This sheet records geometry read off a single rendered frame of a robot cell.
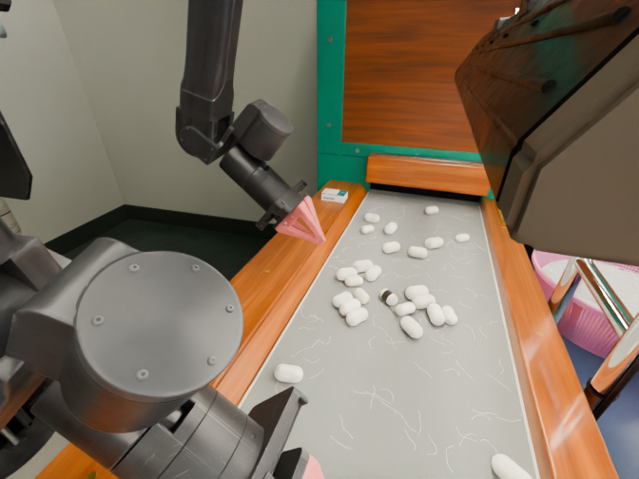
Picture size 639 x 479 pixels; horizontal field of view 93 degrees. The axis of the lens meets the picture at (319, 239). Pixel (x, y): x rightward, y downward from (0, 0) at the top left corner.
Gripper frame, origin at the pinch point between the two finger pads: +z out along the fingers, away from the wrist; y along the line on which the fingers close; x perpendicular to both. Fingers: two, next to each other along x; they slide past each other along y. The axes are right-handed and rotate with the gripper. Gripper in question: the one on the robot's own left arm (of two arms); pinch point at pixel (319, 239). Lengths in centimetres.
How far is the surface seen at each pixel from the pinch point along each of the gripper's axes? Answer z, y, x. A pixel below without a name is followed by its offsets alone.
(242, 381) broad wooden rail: 3.3, -23.3, 5.8
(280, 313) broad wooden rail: 2.6, -12.2, 5.8
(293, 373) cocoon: 6.8, -20.9, 1.4
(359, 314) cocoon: 10.7, -8.9, -1.9
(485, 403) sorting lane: 24.1, -16.0, -11.2
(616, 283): 44, 17, -27
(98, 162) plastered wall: -126, 103, 158
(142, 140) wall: -111, 114, 125
